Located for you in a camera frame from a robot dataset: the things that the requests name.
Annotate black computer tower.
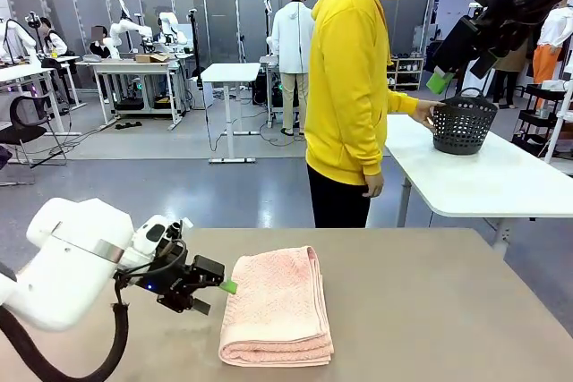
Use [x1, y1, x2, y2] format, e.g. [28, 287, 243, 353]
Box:
[252, 73, 283, 106]

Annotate seated person black white jacket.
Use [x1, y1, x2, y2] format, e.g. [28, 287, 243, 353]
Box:
[38, 17, 68, 59]

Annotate black perforated plastic basket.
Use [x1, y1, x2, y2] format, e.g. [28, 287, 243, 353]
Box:
[432, 86, 500, 156]

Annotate person in white jacket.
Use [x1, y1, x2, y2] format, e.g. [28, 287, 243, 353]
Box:
[271, 0, 315, 136]

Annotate white metal frame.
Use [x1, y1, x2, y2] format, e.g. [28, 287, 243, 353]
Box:
[542, 86, 573, 176]

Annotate person's left forearm yellow sleeve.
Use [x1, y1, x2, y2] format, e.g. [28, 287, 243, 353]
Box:
[387, 89, 421, 117]

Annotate person's right hand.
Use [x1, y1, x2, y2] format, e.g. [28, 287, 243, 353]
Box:
[363, 171, 386, 199]

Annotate white shoe rack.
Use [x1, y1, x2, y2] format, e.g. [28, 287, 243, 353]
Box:
[385, 55, 425, 91]

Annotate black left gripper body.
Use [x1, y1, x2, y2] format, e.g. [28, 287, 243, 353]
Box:
[143, 259, 201, 314]

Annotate white standing desk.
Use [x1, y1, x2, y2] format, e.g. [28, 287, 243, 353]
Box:
[200, 62, 262, 165]

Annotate seated person dark clothes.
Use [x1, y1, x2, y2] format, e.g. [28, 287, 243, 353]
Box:
[88, 26, 113, 59]

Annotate person's right forearm yellow sleeve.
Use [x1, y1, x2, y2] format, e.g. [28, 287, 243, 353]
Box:
[353, 117, 385, 177]

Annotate large white table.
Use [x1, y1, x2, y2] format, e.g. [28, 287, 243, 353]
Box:
[384, 113, 573, 258]

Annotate person's left hand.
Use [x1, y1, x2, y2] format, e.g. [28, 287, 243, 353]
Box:
[409, 99, 448, 131]

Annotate mannequin with orange trousers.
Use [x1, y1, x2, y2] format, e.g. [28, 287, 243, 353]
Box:
[532, 0, 573, 110]

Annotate long white workbench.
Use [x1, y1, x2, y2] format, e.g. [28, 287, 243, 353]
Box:
[87, 57, 184, 131]

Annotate black office chair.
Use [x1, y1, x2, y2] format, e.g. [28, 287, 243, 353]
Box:
[0, 94, 68, 186]

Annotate pink towel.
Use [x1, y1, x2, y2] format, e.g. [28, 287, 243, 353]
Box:
[218, 245, 336, 368]

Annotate person in yellow hoodie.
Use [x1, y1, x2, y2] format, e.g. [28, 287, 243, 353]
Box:
[304, 0, 390, 229]

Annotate black utility cart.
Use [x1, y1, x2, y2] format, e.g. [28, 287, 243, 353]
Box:
[512, 81, 573, 159]

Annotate black camera stand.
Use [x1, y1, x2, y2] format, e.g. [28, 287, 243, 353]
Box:
[187, 8, 205, 108]

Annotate person in brown apron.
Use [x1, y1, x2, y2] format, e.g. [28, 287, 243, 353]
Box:
[490, 37, 534, 110]

